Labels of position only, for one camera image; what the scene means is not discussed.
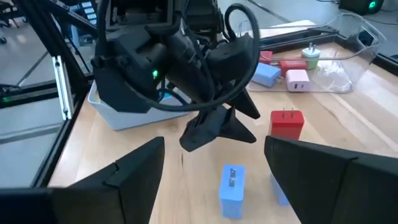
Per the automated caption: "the clear plastic bin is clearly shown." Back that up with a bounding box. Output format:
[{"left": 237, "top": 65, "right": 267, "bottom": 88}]
[{"left": 239, "top": 12, "right": 388, "bottom": 94}]

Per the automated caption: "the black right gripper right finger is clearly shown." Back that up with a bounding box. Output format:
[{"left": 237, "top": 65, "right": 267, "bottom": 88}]
[{"left": 264, "top": 135, "right": 398, "bottom": 224}]

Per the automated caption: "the light blue charger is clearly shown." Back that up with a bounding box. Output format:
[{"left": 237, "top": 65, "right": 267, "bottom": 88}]
[{"left": 251, "top": 63, "right": 282, "bottom": 88}]

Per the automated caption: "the red charger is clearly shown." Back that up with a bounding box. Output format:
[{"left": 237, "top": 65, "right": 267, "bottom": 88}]
[
  {"left": 279, "top": 58, "right": 308, "bottom": 78},
  {"left": 269, "top": 108, "right": 305, "bottom": 141},
  {"left": 259, "top": 50, "right": 274, "bottom": 65}
]

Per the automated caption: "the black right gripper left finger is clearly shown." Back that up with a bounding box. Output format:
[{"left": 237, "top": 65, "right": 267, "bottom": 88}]
[{"left": 0, "top": 136, "right": 165, "bottom": 224}]

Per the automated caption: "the silver frame bracket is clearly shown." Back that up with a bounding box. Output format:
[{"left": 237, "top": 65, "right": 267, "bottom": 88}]
[{"left": 52, "top": 55, "right": 75, "bottom": 121}]

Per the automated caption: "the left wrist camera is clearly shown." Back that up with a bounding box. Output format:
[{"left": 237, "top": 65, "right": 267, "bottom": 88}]
[{"left": 206, "top": 33, "right": 256, "bottom": 83}]

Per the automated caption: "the pink white charger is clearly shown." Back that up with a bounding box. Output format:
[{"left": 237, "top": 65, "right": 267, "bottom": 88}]
[{"left": 285, "top": 68, "right": 311, "bottom": 93}]

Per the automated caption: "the grey plastic bin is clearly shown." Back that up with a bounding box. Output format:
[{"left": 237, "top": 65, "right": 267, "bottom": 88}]
[{"left": 88, "top": 80, "right": 190, "bottom": 131}]

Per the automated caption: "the green white charger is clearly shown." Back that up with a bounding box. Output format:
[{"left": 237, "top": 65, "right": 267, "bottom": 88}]
[{"left": 300, "top": 42, "right": 321, "bottom": 71}]

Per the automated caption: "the black device green light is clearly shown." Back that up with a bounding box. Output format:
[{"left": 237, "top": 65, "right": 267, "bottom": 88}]
[{"left": 338, "top": 0, "right": 386, "bottom": 15}]

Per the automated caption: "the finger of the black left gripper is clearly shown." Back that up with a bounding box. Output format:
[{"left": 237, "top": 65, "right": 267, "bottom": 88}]
[
  {"left": 226, "top": 88, "right": 261, "bottom": 121},
  {"left": 179, "top": 105, "right": 257, "bottom": 153}
]

